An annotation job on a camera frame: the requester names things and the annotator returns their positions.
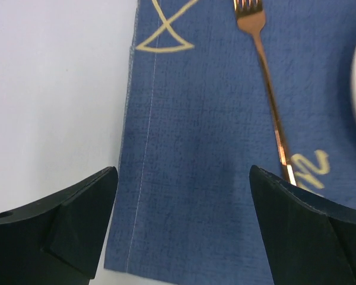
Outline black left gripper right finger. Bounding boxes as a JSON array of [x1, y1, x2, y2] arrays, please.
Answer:
[[249, 166, 356, 284]]

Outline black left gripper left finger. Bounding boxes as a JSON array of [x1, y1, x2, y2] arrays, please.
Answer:
[[0, 167, 118, 284]]

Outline blue cloth placemat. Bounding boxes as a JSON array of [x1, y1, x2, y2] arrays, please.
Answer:
[[104, 1, 356, 284]]

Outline copper fork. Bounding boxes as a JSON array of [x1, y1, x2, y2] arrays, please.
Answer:
[[233, 1, 297, 186]]

